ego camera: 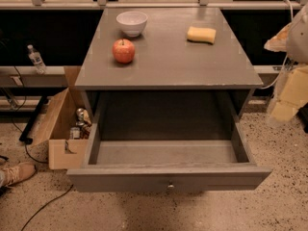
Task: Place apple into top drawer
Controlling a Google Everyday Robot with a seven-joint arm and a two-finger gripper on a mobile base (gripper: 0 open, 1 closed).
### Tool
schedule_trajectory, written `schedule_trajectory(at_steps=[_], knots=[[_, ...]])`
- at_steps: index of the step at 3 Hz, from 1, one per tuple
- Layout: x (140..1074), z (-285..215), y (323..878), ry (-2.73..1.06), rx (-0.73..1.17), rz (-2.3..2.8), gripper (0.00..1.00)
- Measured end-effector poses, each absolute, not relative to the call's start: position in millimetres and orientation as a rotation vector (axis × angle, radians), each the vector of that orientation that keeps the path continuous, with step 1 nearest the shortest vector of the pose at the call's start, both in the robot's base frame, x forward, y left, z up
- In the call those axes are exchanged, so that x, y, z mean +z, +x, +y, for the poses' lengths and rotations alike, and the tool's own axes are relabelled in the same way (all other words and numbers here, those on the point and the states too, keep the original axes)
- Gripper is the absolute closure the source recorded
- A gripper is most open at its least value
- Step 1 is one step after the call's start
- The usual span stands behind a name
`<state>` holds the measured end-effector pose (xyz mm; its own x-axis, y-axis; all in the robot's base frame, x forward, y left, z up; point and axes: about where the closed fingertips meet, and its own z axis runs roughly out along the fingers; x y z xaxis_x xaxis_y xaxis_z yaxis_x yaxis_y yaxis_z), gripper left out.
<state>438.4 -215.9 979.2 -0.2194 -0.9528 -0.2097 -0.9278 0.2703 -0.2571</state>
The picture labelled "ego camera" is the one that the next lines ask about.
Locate white ceramic bowl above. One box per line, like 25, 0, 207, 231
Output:
116, 11, 148, 38

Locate red apple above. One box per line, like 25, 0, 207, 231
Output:
113, 38, 135, 64

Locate cans inside cardboard box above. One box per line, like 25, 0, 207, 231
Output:
69, 108, 92, 140

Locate tan shoe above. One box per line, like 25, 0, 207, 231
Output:
0, 162, 36, 187

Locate white hanging cable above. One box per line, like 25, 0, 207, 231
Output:
259, 0, 295, 90

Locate black floor cable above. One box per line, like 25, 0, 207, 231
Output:
19, 184, 75, 231

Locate open grey top drawer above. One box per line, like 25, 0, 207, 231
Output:
67, 90, 271, 193

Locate cardboard box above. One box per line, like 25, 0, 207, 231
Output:
32, 66, 88, 169

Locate yellow sponge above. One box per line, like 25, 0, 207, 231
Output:
187, 26, 217, 44

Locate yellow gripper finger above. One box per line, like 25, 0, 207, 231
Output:
264, 23, 291, 52
269, 64, 308, 123

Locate clear plastic water bottle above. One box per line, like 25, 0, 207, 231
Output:
27, 44, 46, 74

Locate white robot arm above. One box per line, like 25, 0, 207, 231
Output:
264, 5, 308, 122

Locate grey low shelf bench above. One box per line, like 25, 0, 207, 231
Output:
0, 66, 68, 88

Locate grey cabinet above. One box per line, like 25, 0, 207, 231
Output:
75, 8, 263, 118

